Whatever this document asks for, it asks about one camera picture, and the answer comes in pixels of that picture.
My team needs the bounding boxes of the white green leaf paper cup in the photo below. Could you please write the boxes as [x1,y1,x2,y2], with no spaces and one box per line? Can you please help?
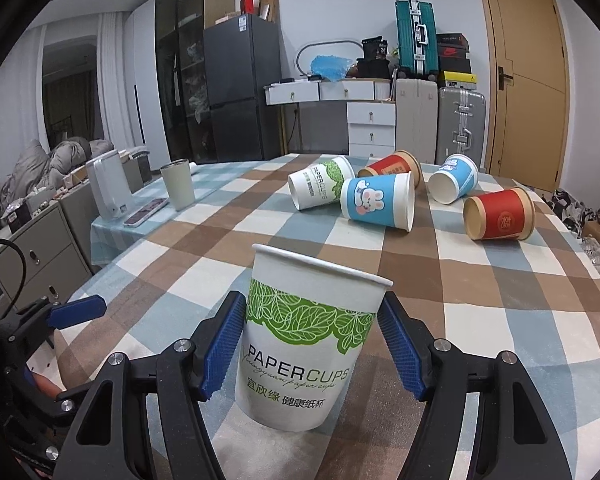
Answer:
[235,244,393,431]

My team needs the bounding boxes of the lying white green paper cup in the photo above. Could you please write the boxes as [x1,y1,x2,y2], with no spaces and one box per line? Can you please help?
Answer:
[288,155,354,210]

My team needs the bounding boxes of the blue bunny paper cup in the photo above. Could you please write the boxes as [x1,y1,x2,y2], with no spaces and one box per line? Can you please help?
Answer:
[340,172,415,232]

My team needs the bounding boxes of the right red paper cup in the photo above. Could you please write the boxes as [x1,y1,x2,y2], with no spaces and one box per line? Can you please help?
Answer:
[463,188,534,240]

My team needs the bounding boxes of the red paper cup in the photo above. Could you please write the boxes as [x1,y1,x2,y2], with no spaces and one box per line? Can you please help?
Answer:
[358,150,424,188]
[463,188,534,240]

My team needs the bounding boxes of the far red paper cup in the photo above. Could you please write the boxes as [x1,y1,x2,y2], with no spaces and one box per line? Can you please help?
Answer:
[358,150,424,188]

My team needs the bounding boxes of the far blue paper cup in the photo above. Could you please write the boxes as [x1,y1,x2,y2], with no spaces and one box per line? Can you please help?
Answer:
[427,154,478,205]

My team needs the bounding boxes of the left hand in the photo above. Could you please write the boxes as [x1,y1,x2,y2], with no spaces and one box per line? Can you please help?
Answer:
[26,368,64,399]

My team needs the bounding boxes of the grey side cabinet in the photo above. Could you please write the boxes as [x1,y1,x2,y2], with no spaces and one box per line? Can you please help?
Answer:
[0,183,98,312]

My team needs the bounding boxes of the white kettle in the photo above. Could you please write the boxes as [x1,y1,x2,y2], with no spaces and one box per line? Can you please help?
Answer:
[85,150,132,221]

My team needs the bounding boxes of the smartphone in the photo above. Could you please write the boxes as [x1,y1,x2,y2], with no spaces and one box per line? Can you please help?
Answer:
[123,197,169,228]

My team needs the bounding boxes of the grey blanket pile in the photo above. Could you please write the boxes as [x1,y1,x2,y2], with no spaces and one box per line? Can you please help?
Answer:
[0,136,114,207]

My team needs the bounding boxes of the cream tumbler mug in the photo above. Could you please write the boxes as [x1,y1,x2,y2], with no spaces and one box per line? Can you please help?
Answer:
[160,159,195,211]

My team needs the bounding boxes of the white drawer desk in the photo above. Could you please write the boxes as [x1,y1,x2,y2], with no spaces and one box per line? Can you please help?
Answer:
[264,78,396,158]

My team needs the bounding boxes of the black refrigerator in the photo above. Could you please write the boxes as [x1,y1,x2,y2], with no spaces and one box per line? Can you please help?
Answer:
[204,14,282,162]

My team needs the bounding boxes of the blue plastic bag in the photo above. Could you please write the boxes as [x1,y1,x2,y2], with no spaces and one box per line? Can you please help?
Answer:
[310,54,356,81]

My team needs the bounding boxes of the beige suitcase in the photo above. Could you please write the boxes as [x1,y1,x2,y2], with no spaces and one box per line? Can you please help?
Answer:
[396,78,439,164]

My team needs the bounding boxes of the black handbag on desk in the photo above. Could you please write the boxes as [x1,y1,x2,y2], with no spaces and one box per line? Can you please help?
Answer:
[356,36,390,79]

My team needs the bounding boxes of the silver suitcase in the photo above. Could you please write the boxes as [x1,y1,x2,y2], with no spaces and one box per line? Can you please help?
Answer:
[436,87,486,166]

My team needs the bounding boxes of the wooden door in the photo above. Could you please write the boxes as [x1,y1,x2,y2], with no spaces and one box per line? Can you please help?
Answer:
[482,0,570,191]

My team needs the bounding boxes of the black glass cabinet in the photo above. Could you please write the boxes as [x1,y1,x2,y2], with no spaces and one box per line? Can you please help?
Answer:
[155,0,235,164]

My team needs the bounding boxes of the teal suitcase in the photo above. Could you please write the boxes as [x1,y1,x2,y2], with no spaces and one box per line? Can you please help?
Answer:
[396,0,439,81]

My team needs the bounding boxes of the stacked shoe boxes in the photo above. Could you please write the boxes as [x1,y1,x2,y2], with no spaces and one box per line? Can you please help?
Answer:
[437,32,478,90]

